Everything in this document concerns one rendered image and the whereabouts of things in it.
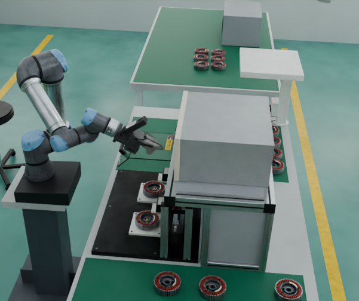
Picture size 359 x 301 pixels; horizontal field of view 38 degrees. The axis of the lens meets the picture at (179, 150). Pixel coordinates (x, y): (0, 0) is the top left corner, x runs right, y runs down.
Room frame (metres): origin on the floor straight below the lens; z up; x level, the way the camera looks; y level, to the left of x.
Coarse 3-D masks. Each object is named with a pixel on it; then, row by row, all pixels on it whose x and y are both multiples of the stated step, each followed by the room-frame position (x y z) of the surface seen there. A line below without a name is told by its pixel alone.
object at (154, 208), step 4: (160, 196) 1.91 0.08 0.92; (160, 200) 1.89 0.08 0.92; (152, 204) 1.90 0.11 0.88; (156, 204) 1.91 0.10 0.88; (160, 204) 1.86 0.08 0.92; (152, 208) 1.87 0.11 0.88; (156, 208) 1.85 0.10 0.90; (160, 208) 1.85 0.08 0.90; (168, 208) 1.85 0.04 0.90; (172, 208) 1.85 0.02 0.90; (176, 208) 1.86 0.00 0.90; (152, 212) 1.85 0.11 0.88; (156, 212) 1.85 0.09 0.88; (160, 212) 1.85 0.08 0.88; (168, 212) 1.84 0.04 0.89; (172, 212) 1.84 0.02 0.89; (176, 212) 1.84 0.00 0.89; (180, 212) 1.84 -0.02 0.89; (184, 212) 1.84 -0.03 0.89
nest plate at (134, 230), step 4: (160, 216) 1.94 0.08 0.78; (132, 220) 1.90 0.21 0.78; (160, 220) 1.91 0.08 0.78; (132, 224) 1.88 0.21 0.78; (160, 224) 1.88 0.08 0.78; (132, 228) 1.85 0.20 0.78; (136, 228) 1.85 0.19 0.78; (156, 228) 1.85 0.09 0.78; (160, 228) 1.85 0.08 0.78; (132, 232) 1.82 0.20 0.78; (136, 232) 1.82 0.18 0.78; (140, 232) 1.82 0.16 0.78; (144, 232) 1.82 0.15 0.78; (148, 232) 1.82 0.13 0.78; (152, 232) 1.82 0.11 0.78; (156, 232) 1.82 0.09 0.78; (160, 232) 1.83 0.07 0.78; (156, 236) 1.81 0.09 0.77; (160, 236) 1.81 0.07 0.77
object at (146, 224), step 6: (138, 216) 1.89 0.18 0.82; (144, 216) 1.91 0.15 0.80; (150, 216) 1.91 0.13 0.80; (156, 216) 1.90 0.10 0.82; (138, 222) 1.85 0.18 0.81; (144, 222) 1.85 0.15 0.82; (150, 222) 1.85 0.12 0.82; (156, 222) 1.86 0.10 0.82; (144, 228) 1.83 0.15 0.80; (150, 228) 1.83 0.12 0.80
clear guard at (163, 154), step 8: (160, 136) 2.21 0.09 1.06; (168, 136) 2.21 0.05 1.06; (128, 152) 2.07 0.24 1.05; (136, 152) 2.05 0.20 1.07; (144, 152) 2.06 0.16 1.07; (160, 152) 2.06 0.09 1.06; (168, 152) 2.06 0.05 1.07; (120, 160) 2.06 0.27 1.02; (160, 160) 2.00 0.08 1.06; (168, 160) 2.00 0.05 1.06
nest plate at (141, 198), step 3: (141, 183) 2.20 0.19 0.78; (144, 183) 2.20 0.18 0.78; (141, 186) 2.17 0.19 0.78; (165, 186) 2.18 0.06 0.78; (141, 189) 2.15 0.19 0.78; (141, 192) 2.12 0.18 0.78; (138, 195) 2.10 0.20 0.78; (141, 195) 2.10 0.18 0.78; (144, 195) 2.10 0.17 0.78; (138, 198) 2.07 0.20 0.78; (141, 198) 2.07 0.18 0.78; (144, 198) 2.07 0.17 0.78; (147, 198) 2.08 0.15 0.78; (150, 198) 2.08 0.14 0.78; (153, 198) 2.08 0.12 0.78; (156, 198) 2.08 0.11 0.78; (138, 201) 2.06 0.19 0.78; (141, 201) 2.06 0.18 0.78; (144, 201) 2.06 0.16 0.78; (147, 201) 2.05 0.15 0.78; (150, 201) 2.05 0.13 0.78; (153, 201) 2.05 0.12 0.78; (156, 201) 2.05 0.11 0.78
